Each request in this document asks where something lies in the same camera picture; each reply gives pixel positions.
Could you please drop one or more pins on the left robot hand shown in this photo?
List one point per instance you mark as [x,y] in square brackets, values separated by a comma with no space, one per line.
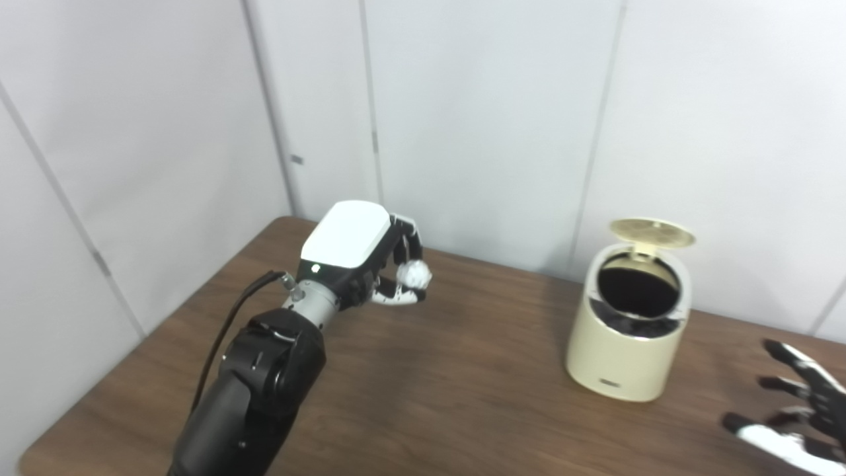
[347,241]

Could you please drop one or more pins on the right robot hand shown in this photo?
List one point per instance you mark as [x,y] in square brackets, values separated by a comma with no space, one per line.
[813,416]

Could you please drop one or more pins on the white paper ball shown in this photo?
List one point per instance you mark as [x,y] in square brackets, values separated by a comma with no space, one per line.
[416,274]

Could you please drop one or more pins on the cream-colored bin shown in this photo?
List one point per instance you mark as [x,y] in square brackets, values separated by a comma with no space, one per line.
[621,363]

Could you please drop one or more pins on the round cream bin lid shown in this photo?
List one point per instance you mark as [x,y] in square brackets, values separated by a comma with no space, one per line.
[651,233]

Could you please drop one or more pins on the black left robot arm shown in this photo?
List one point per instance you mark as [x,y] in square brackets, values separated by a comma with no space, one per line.
[258,390]

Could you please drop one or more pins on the black bin liner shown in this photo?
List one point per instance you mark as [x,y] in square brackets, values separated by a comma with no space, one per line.
[638,291]

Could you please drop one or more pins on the gray wall post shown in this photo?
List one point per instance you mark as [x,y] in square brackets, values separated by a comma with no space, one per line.
[271,112]

